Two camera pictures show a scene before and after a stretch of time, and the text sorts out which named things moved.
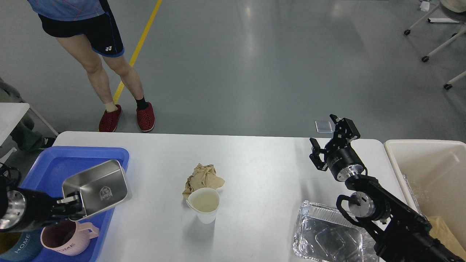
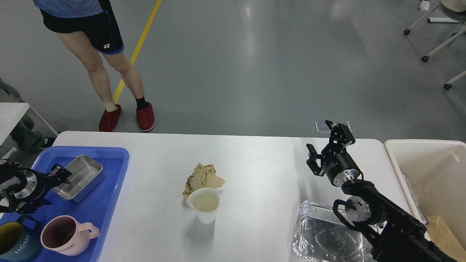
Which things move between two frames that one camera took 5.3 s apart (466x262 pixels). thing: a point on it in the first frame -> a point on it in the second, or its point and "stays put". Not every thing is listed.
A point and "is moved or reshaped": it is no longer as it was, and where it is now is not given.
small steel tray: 101,186 is moved or reshaped
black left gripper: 21,209 -> 31,188
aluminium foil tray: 322,234 stays put
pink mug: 69,237 stays put
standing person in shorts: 89,27 stays put
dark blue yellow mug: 20,246 stays put
